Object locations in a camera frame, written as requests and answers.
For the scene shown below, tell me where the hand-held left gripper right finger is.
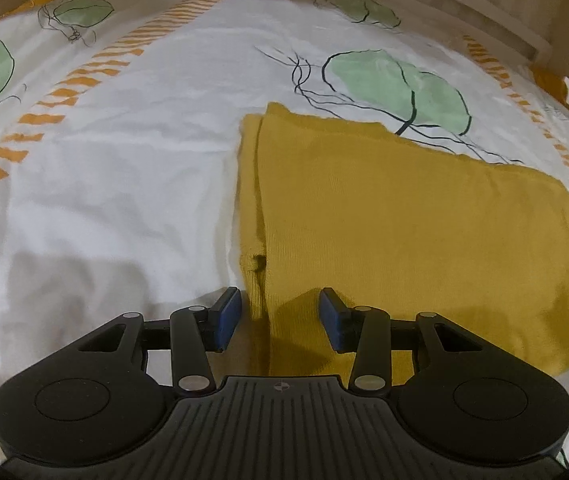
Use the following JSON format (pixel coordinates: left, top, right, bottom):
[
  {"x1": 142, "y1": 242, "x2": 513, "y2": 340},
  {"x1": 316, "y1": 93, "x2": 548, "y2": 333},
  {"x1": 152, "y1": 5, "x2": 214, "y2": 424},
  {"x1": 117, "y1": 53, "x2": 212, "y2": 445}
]
[{"x1": 318, "y1": 286, "x2": 485, "y2": 395}]

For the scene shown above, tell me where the yellow bed sheet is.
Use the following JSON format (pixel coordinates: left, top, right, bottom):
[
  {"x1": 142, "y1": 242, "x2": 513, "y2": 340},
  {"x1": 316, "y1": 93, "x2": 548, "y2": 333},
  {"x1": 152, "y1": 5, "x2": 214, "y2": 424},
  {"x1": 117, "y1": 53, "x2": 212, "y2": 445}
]
[{"x1": 533, "y1": 64, "x2": 569, "y2": 108}]

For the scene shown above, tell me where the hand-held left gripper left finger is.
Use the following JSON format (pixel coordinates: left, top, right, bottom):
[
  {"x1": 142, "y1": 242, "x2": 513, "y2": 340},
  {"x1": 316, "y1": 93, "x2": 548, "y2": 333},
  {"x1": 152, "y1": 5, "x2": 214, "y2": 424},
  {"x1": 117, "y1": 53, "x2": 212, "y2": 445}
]
[{"x1": 78, "y1": 286, "x2": 244, "y2": 395}]

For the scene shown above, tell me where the wooden bed frame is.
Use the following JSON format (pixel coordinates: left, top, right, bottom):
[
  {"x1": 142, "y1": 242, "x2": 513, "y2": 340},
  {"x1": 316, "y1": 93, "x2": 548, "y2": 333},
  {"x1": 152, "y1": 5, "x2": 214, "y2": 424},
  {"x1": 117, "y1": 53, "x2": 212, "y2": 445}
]
[{"x1": 0, "y1": 0, "x2": 569, "y2": 126}]

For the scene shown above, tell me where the white leaf-print duvet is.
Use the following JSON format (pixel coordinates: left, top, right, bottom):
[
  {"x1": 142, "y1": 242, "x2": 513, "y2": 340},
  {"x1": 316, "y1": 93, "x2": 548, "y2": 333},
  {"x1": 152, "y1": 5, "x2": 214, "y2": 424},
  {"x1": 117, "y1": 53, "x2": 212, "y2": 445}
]
[{"x1": 0, "y1": 0, "x2": 569, "y2": 480}]

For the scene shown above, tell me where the mustard yellow knit sweater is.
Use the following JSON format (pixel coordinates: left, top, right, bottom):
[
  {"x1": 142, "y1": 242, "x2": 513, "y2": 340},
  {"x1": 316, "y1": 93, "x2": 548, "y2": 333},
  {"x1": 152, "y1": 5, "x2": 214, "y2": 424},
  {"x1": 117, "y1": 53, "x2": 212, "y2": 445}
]
[{"x1": 234, "y1": 101, "x2": 569, "y2": 378}]

